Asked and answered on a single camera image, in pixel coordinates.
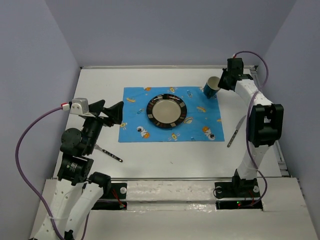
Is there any blue space print placemat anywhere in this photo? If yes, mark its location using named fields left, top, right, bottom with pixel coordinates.
left=118, top=86, right=225, bottom=143

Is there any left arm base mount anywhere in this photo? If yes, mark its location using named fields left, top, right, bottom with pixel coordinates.
left=92, top=182, right=128, bottom=211

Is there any purple cable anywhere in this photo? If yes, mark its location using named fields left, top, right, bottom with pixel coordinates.
left=15, top=104, right=90, bottom=240
left=232, top=50, right=270, bottom=206

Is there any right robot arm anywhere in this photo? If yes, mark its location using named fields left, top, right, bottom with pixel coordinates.
left=213, top=56, right=284, bottom=202

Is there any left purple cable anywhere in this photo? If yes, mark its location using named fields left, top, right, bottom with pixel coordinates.
left=15, top=104, right=90, bottom=240

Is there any metal fork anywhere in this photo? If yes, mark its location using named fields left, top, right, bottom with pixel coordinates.
left=94, top=144, right=123, bottom=163

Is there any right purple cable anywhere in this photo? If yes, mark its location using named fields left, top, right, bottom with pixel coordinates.
left=232, top=50, right=270, bottom=206

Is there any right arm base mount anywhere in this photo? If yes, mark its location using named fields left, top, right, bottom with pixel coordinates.
left=212, top=181, right=263, bottom=210

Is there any metal knife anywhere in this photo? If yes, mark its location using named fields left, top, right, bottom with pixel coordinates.
left=227, top=115, right=247, bottom=148

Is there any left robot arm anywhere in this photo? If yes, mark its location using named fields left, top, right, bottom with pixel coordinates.
left=34, top=98, right=124, bottom=240

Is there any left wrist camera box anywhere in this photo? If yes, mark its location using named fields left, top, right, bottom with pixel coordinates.
left=70, top=97, right=89, bottom=116

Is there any teal mug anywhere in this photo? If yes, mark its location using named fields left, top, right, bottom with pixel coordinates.
left=203, top=76, right=220, bottom=99

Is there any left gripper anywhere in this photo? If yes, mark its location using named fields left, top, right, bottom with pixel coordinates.
left=82, top=98, right=125, bottom=153

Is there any black rimmed dinner plate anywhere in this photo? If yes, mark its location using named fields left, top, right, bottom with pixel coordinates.
left=146, top=93, right=188, bottom=129

